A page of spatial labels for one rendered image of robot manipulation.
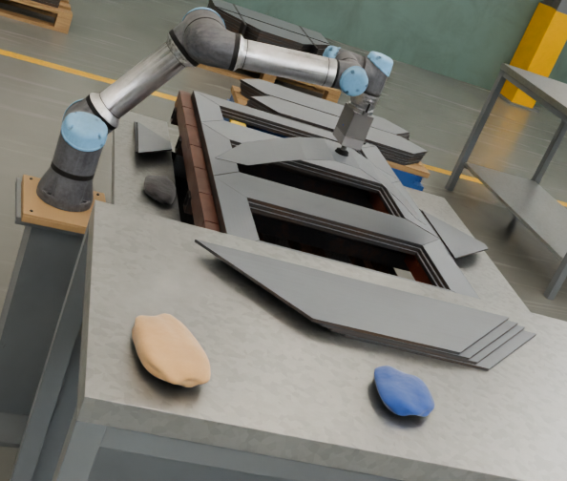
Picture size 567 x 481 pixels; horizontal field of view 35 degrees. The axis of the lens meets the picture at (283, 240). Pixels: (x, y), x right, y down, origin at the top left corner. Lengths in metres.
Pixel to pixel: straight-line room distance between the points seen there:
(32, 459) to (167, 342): 0.78
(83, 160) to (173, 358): 1.21
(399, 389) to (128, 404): 0.45
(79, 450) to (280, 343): 0.39
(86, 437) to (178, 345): 0.18
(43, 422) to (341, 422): 0.79
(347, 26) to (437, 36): 1.09
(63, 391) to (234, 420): 0.75
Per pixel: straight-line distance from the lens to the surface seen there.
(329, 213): 2.66
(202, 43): 2.34
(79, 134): 2.38
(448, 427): 1.47
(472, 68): 10.90
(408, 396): 1.43
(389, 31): 10.35
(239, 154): 2.61
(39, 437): 1.97
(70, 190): 2.44
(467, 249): 3.04
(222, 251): 1.63
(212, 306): 1.49
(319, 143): 2.67
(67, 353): 1.84
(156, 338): 1.29
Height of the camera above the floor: 1.76
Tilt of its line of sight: 23 degrees down
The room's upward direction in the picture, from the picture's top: 22 degrees clockwise
